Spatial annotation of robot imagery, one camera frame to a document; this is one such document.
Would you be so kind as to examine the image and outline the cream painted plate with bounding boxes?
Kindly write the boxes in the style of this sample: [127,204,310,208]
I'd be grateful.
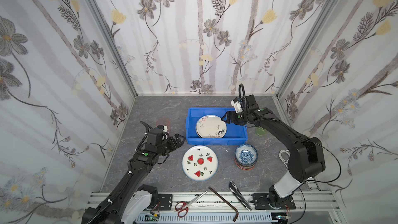
[195,115,227,138]

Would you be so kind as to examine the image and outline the white watermelon plate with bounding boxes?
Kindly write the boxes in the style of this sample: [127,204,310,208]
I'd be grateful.
[182,145,219,181]

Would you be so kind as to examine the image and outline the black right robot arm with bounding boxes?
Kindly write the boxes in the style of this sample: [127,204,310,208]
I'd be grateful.
[222,95,329,209]

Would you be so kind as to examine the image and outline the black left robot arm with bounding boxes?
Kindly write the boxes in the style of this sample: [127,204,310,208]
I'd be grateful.
[81,126,186,224]

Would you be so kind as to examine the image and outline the blue plastic bin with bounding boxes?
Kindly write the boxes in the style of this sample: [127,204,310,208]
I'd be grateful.
[186,107,248,146]

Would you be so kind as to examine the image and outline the pink glass cup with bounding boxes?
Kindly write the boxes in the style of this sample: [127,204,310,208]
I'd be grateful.
[155,117,171,129]

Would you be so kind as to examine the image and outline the green glass cup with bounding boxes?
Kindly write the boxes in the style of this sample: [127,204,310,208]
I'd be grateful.
[255,127,267,136]

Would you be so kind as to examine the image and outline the blue patterned bowl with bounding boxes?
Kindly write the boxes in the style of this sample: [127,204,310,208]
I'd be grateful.
[235,144,258,167]

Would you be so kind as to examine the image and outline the red rimmed bowl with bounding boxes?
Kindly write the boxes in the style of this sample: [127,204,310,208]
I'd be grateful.
[234,159,256,171]

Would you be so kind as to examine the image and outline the dark bent metal bar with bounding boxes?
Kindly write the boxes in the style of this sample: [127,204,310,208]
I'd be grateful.
[208,186,239,223]

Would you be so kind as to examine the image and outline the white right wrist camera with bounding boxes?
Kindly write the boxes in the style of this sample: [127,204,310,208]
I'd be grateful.
[231,97,243,114]

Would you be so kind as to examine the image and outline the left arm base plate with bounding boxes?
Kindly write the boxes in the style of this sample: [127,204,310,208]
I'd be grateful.
[150,194,173,212]

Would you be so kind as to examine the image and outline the aluminium front rail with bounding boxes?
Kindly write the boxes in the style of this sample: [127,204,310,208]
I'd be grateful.
[164,190,341,213]

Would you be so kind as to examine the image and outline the red handled scissors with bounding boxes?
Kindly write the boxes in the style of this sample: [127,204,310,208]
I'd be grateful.
[175,191,208,218]

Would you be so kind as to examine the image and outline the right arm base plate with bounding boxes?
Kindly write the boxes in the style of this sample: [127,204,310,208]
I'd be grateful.
[252,193,296,210]

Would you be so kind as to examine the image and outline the white slotted cable duct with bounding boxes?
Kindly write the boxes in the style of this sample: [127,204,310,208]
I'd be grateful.
[135,213,278,224]

